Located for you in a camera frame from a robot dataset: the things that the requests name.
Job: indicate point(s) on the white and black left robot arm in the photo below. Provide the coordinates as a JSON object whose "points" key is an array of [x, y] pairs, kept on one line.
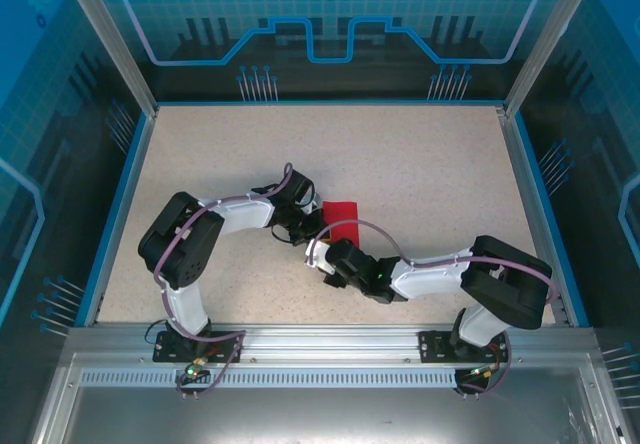
{"points": [[180, 244]]}

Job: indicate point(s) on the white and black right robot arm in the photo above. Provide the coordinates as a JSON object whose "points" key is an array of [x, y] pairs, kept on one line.
{"points": [[505, 284]]}

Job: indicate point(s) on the shiny metal tray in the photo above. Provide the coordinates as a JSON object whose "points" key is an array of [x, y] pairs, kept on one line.
{"points": [[320, 419]]}

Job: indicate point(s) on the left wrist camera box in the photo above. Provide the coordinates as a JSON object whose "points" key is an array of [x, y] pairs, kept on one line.
{"points": [[317, 203]]}

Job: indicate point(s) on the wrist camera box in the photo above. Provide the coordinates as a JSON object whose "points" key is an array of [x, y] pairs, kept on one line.
{"points": [[320, 260], [317, 203]]}

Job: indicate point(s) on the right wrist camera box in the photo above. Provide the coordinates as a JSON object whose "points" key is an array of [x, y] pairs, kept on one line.
{"points": [[320, 260]]}

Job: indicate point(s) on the aluminium mounting rail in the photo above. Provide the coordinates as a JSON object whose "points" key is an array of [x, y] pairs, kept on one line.
{"points": [[330, 344]]}

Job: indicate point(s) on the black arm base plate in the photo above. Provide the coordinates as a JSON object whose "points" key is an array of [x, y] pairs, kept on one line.
{"points": [[165, 351], [431, 346]]}

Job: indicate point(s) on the blue table edge frame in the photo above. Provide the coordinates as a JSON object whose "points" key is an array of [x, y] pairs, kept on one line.
{"points": [[330, 101]]}

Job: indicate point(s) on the aluminium frame post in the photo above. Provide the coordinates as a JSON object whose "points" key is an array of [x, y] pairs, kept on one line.
{"points": [[116, 39], [547, 39]]}

